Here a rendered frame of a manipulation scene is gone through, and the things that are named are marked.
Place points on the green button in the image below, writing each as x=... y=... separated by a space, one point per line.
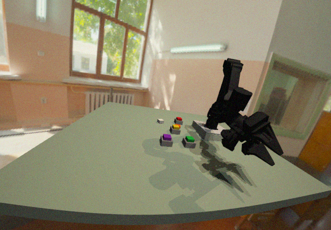
x=189 y=142

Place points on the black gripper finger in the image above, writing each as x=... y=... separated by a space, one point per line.
x=261 y=152
x=266 y=136

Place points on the red button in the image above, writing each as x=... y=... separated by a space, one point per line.
x=178 y=120

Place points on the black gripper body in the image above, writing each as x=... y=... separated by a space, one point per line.
x=247 y=125

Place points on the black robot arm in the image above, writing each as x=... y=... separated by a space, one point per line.
x=231 y=99

